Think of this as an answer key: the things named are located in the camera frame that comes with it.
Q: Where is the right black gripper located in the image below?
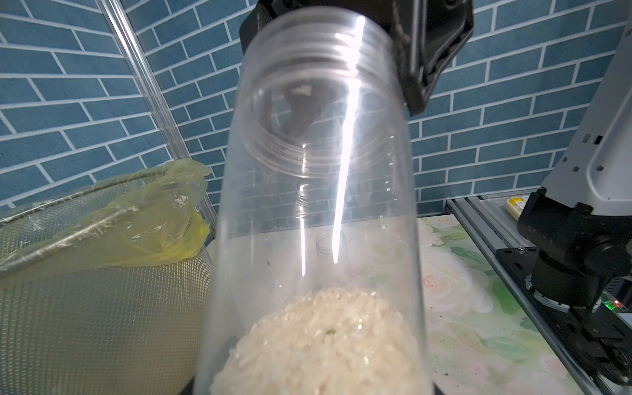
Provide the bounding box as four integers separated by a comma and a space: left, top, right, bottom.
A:
239, 1, 474, 115

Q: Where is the clear rice jar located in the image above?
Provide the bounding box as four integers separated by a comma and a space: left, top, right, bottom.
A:
193, 6, 435, 395

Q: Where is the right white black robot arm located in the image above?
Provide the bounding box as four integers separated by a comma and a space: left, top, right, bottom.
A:
219, 1, 631, 309

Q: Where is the beige bin with yellow bag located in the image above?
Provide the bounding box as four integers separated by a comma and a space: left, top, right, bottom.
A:
1, 160, 212, 394

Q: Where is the aluminium mounting rail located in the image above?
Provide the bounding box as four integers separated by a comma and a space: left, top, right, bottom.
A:
446, 194, 631, 394

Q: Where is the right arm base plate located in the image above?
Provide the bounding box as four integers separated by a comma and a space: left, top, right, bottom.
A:
495, 247, 631, 392

